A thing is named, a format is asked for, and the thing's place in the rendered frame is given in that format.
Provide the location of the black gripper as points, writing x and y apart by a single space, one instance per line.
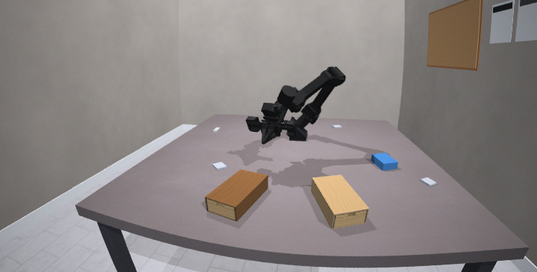
272 127

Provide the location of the blue rectangular block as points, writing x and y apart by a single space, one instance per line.
384 161

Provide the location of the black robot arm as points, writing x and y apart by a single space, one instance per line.
328 79

